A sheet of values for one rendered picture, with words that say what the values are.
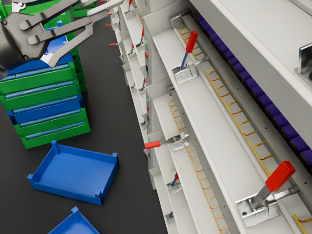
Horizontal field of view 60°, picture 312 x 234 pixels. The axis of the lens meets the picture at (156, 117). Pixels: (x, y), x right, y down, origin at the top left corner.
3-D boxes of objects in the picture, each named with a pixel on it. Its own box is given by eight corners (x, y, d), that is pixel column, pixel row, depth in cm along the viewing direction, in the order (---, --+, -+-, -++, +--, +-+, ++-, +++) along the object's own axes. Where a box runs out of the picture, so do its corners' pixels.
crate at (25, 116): (13, 125, 113) (6, 111, 108) (12, 96, 127) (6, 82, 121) (85, 107, 121) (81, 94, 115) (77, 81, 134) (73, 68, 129)
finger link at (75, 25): (25, 36, 44) (29, 45, 45) (89, 14, 46) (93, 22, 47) (30, 40, 48) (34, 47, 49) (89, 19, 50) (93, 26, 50)
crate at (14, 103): (6, 111, 108) (-3, 96, 102) (6, 82, 121) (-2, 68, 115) (81, 94, 115) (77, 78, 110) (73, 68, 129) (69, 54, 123)
